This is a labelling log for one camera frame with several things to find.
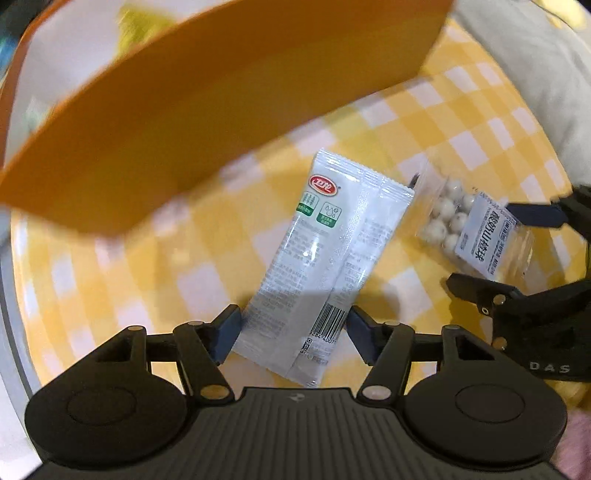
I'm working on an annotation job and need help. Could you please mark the clear bag white balls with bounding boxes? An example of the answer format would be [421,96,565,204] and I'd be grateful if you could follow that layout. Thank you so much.
[410,161,534,284]

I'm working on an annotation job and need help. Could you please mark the yellow checkered tablecloth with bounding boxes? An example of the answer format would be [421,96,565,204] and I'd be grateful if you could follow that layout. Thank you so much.
[11,21,570,383]

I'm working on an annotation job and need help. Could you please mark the grey sofa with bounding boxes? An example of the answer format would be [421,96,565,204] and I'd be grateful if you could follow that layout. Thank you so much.
[453,0,590,184]

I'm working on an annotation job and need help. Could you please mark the white green-label snack packet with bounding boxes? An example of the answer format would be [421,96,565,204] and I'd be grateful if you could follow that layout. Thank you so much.
[233,150,414,387]

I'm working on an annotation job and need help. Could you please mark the pink fluffy rug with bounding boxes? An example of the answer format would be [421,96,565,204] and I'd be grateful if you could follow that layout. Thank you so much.
[556,410,591,479]

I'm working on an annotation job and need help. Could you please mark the yellow snack packet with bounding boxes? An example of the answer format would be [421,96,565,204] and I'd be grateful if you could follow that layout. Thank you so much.
[117,2,176,55]

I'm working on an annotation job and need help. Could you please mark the orange cardboard box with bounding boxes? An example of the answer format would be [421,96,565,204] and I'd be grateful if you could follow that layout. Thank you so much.
[1,1,452,236]

